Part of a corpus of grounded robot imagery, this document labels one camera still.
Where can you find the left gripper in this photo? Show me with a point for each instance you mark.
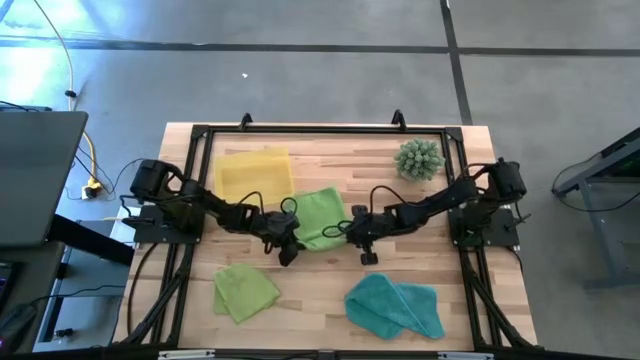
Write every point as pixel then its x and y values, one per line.
pixel 281 230

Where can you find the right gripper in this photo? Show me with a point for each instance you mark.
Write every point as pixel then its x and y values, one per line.
pixel 372 227

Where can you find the green microfiber towel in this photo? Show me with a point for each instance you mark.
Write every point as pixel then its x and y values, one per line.
pixel 320 215
pixel 245 292

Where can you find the teal microfiber towel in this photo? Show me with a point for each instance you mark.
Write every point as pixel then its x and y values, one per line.
pixel 390 305

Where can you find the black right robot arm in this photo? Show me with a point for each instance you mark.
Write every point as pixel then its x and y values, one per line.
pixel 435 202

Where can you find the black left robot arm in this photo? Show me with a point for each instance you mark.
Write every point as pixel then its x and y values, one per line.
pixel 210 205

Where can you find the yellow translucent plastic basket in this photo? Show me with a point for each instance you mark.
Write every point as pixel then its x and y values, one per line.
pixel 255 172

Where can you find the potted artificial green plant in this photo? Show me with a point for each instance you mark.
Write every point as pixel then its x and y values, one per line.
pixel 419 160

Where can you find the black desk support bar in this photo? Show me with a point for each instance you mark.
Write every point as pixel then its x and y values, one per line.
pixel 95 242

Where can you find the yellow power plug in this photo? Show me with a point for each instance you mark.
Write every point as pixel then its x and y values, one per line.
pixel 92 190

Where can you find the grey lower shelf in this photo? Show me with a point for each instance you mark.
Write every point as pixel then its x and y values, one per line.
pixel 90 285

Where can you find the grey metal table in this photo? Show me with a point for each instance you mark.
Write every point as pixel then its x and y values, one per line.
pixel 600 170

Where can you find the grey side table top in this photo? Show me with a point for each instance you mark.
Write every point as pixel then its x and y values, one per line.
pixel 40 175

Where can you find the black computer mouse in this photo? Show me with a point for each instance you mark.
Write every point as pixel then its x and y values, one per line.
pixel 17 325

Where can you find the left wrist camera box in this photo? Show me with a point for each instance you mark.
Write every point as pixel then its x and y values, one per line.
pixel 290 256

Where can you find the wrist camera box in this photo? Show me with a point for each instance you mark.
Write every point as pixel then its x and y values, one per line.
pixel 290 256
pixel 370 259

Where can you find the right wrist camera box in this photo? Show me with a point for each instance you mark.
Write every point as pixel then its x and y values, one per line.
pixel 370 259

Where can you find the black aluminium table frame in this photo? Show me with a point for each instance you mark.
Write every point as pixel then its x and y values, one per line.
pixel 325 130

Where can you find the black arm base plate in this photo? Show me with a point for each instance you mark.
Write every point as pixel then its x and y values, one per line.
pixel 495 230
pixel 160 230

